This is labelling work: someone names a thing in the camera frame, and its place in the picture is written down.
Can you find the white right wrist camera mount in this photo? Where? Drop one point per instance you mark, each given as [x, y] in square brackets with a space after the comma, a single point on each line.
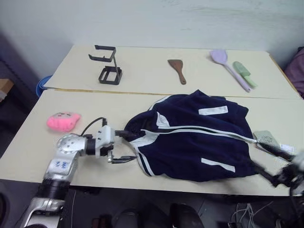
[298, 162]

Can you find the white paper tag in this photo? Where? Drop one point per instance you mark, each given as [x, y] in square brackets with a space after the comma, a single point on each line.
[287, 147]

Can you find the navy jacket with white stripes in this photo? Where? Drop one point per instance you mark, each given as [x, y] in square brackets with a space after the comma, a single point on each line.
[190, 142]

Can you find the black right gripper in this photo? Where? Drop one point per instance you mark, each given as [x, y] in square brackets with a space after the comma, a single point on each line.
[285, 176]

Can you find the green silicone spatula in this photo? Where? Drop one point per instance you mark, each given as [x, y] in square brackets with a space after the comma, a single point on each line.
[242, 71]

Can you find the blue plastic bucket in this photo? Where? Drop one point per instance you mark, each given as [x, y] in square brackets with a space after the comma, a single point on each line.
[41, 86]

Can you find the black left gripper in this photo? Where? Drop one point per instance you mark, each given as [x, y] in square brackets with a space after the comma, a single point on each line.
[107, 150]

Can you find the pink plush toy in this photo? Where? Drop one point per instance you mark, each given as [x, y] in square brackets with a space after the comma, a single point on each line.
[62, 121]

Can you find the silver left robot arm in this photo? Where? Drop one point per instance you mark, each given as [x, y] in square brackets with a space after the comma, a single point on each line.
[62, 164]

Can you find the dark rounded shape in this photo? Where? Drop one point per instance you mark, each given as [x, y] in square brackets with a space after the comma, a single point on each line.
[186, 216]
[129, 218]

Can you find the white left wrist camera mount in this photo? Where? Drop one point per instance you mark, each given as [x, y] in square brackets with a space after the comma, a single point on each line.
[106, 135]

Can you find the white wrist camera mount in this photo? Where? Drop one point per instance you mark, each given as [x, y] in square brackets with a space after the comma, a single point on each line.
[106, 135]
[298, 162]

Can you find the brown cardboard box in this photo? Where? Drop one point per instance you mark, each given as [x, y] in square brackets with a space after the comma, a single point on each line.
[4, 88]

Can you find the brown wooden spatula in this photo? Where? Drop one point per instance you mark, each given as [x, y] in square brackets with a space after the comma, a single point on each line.
[177, 67]

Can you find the purple bag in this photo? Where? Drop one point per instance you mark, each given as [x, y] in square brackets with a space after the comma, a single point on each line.
[295, 71]

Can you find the purple silicone spatula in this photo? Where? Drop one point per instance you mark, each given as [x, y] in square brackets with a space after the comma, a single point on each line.
[223, 59]

